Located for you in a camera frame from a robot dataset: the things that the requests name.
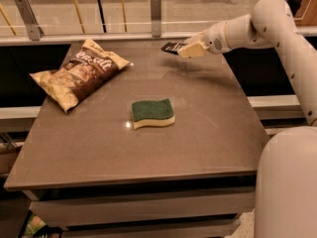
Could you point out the green packet under table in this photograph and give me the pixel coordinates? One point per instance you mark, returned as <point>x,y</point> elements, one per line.
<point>34,224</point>

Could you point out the brown sea salt chip bag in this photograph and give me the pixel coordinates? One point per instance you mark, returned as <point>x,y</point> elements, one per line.
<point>87,70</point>

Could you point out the green and yellow sponge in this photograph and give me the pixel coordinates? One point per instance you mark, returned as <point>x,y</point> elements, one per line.
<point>152,113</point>

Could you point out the black rxbar chocolate bar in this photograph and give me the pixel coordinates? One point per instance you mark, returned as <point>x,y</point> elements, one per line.
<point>172,48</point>

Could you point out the left metal railing bracket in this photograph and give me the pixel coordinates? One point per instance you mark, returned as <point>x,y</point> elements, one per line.
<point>33,28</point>

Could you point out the middle metal railing bracket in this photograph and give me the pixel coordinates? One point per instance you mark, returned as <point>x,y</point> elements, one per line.
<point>156,17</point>

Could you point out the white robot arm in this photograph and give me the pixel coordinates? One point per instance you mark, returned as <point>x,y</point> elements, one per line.
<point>286,189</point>

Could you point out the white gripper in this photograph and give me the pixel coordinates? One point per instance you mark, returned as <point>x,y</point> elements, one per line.
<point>214,40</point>

